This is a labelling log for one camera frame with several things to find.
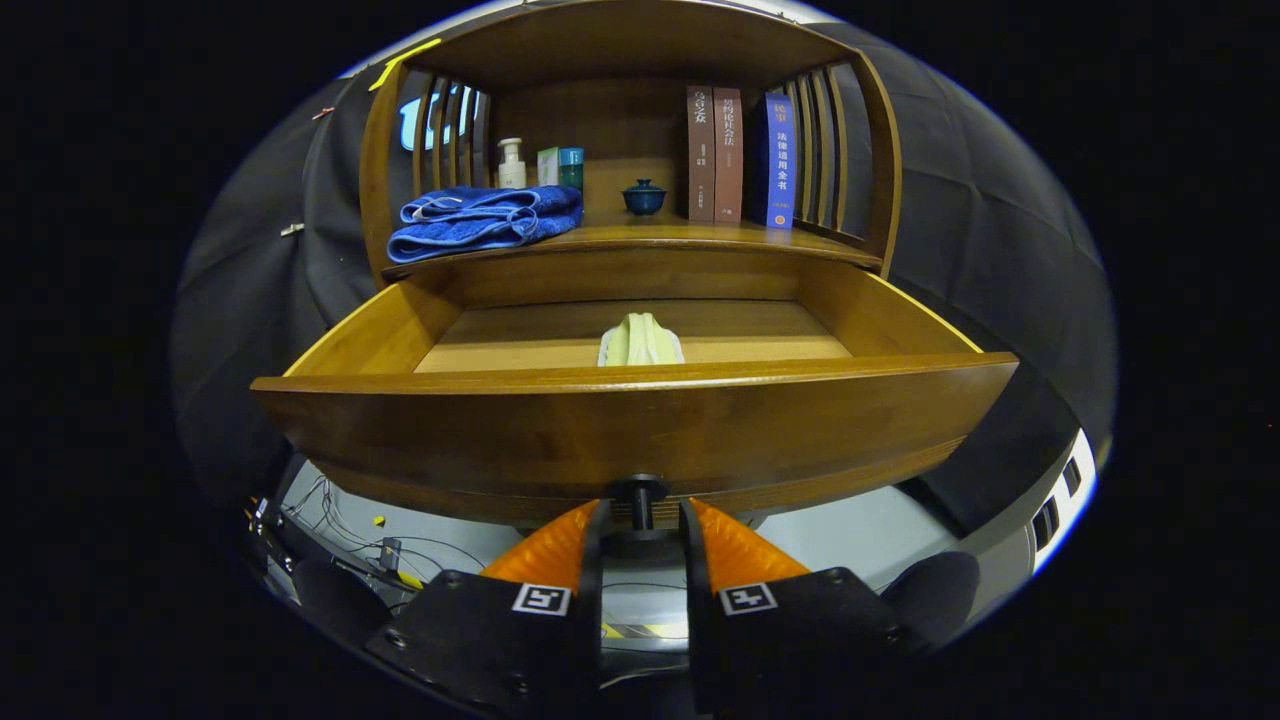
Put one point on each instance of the blue book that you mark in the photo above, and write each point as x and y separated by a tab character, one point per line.
780	160

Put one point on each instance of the white and green box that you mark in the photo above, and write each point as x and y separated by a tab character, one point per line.
547	167

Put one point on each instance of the black backdrop cloth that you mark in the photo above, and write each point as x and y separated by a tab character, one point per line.
1000	250

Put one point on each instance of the white slotted panel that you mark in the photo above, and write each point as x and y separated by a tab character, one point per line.
1082	500

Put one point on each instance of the folded blue towel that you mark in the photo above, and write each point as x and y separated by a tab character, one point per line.
480	225

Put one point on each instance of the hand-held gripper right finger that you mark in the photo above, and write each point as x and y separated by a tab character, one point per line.
697	570

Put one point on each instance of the reddish brown book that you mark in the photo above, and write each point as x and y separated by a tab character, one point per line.
729	150

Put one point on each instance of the dark brown book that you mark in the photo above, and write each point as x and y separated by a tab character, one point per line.
700	150

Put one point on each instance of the white pump bottle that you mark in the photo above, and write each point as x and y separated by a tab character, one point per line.
512	172

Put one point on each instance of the wooden cabinet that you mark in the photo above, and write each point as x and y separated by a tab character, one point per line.
600	120

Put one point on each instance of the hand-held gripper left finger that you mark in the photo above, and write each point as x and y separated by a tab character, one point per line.
592	560

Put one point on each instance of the wooden countertop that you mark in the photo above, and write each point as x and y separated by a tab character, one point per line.
680	235

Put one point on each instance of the blue lidded teacup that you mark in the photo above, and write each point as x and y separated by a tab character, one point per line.
644	200

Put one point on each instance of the wooden drawer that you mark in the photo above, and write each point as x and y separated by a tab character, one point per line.
640	430

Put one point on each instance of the teal bottle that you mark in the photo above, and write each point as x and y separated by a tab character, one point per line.
571	168

